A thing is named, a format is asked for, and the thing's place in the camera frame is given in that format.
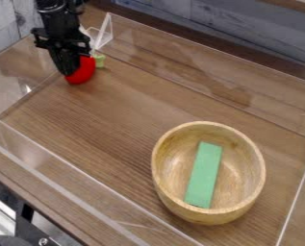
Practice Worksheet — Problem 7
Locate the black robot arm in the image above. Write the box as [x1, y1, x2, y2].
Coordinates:
[31, 0, 91, 76]

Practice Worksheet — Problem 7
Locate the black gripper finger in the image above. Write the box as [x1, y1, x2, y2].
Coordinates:
[51, 48, 80, 76]

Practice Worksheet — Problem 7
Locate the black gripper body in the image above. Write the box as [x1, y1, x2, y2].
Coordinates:
[31, 9, 89, 56]

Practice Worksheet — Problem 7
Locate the clear acrylic table barrier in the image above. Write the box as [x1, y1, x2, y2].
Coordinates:
[0, 11, 305, 246]

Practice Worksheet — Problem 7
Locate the round wooden bowl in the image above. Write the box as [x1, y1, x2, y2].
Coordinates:
[151, 121, 266, 226]

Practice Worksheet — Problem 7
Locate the black table leg bracket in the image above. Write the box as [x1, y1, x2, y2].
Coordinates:
[15, 204, 60, 246]

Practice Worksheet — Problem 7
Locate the green rectangular block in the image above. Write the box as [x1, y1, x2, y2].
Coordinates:
[184, 142, 222, 209]

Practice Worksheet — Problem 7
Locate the red plush strawberry toy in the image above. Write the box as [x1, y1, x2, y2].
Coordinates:
[64, 54, 105, 85]

